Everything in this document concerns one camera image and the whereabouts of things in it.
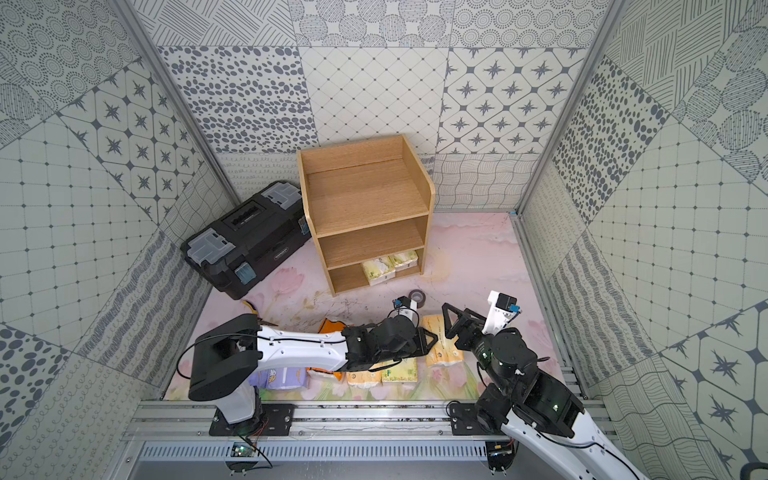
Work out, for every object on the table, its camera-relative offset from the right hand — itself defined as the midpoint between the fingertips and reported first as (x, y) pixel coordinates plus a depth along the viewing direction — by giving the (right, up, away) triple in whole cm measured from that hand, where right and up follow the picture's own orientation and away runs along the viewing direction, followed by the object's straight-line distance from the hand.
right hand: (453, 311), depth 69 cm
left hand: (-1, -8, +6) cm, 10 cm away
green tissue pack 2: (-11, +10, +30) cm, 33 cm away
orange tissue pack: (-33, -18, +7) cm, 39 cm away
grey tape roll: (-6, -2, +26) cm, 27 cm away
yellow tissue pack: (-1, -12, +7) cm, 14 cm away
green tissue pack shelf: (-11, -18, +9) cm, 23 cm away
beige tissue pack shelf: (-22, -20, +8) cm, 31 cm away
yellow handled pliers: (-59, -5, +24) cm, 64 cm away
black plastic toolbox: (-62, +13, +18) cm, 66 cm away
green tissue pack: (-19, +7, +27) cm, 33 cm away
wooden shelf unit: (-22, +28, +12) cm, 37 cm away
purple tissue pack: (-42, -19, +7) cm, 46 cm away
